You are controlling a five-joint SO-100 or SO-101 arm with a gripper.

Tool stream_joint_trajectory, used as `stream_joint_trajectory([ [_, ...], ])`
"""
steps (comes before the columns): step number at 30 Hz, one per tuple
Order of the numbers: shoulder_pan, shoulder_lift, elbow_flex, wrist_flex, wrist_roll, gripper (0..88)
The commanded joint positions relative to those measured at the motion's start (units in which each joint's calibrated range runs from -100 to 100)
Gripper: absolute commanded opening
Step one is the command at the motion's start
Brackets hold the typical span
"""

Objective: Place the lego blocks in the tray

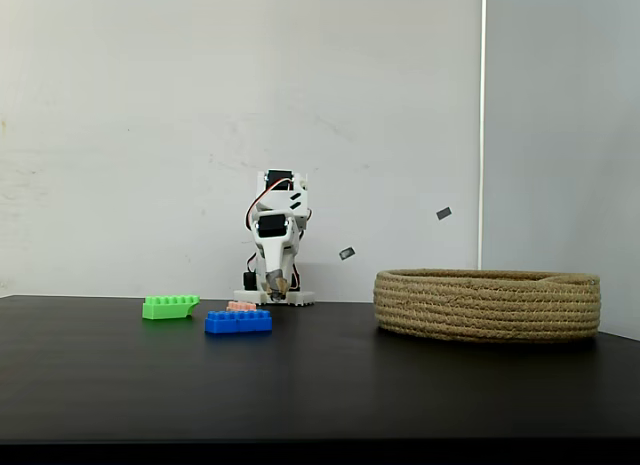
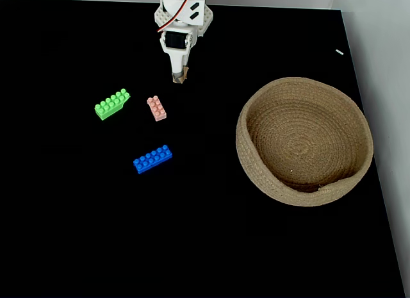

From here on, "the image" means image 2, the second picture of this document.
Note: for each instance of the small white scrap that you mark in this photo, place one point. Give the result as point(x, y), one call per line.
point(339, 52)

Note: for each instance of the blue lego block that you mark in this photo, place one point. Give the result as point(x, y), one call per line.
point(152, 159)

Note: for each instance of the pink lego block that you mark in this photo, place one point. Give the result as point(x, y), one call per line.
point(156, 108)

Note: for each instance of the green lego block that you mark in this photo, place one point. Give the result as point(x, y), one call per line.
point(110, 105)

